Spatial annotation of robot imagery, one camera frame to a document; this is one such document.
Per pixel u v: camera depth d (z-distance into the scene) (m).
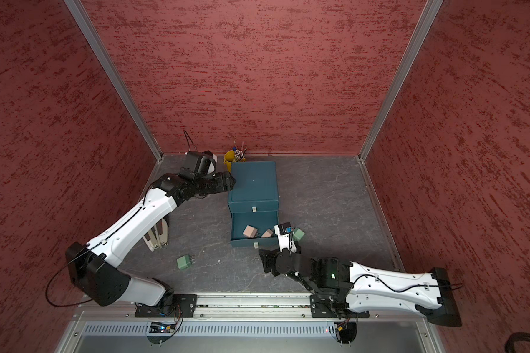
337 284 0.47
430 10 0.71
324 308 0.73
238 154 0.98
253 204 0.79
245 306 0.76
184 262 0.82
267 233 0.80
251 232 0.81
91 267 0.39
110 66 0.85
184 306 0.74
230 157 1.06
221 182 0.70
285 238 0.60
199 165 0.60
